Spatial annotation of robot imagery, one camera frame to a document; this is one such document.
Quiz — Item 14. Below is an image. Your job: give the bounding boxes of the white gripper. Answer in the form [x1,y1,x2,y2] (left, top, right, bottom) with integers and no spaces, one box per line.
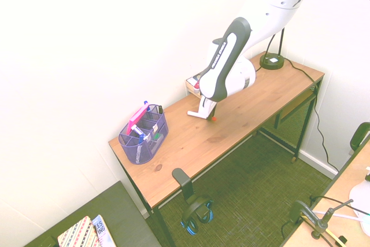
[186,95,217,121]

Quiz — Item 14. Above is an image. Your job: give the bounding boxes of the small wooden box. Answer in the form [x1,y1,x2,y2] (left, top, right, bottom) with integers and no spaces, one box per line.
[186,80,203,98]

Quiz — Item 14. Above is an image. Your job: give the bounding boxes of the pink sticky note pad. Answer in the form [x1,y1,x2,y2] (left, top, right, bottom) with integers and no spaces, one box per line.
[128,105,151,128]

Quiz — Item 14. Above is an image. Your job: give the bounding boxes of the black headphone hook clamp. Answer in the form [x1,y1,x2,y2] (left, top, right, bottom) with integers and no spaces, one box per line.
[171,167,195,205]

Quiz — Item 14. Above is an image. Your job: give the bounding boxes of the purple mesh desk organizer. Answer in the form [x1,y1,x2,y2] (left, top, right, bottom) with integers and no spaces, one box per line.
[118,103,169,165]

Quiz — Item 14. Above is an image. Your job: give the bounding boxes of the blue capped pen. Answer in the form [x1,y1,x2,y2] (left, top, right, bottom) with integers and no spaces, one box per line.
[131,124,147,145]

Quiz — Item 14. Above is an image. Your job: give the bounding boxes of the black desk lamp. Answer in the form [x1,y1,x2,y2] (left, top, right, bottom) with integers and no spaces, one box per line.
[258,26,287,71]

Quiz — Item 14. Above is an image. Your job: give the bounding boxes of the wooden under-desk shelf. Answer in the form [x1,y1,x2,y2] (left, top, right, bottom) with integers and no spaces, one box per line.
[277,89,317,121]

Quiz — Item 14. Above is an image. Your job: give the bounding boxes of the black and blue headphones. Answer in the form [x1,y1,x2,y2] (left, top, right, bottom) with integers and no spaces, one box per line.
[180,194,215,237]

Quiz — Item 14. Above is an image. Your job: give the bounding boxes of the wooden desk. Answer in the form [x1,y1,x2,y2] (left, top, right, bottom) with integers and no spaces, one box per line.
[108,78,325,247]

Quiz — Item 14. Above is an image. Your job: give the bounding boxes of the low black bench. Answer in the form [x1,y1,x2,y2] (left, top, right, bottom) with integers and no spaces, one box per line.
[22,180,162,247]

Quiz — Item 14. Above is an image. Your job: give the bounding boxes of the black clamp with rod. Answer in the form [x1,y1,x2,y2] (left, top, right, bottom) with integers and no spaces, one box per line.
[282,198,355,240]

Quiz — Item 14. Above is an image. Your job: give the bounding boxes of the light wooden side table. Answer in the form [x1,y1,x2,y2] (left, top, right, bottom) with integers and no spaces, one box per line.
[282,135,370,247]

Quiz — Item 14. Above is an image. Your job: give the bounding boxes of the black table clamp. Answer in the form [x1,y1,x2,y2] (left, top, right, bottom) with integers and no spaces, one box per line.
[349,121,370,152]

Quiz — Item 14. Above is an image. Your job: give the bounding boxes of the white and blue magazine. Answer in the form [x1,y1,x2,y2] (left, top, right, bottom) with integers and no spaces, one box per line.
[91,214,117,247]

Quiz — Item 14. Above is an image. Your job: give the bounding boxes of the white rounded base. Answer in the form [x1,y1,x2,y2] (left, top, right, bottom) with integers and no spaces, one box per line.
[348,165,370,238]

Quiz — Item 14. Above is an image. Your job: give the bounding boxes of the striped patterned notebook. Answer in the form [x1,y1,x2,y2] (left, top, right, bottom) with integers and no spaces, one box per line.
[57,215,102,247]

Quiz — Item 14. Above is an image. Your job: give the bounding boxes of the black lamp power cable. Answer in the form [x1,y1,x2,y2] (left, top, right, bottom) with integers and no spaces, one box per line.
[284,58,339,173]

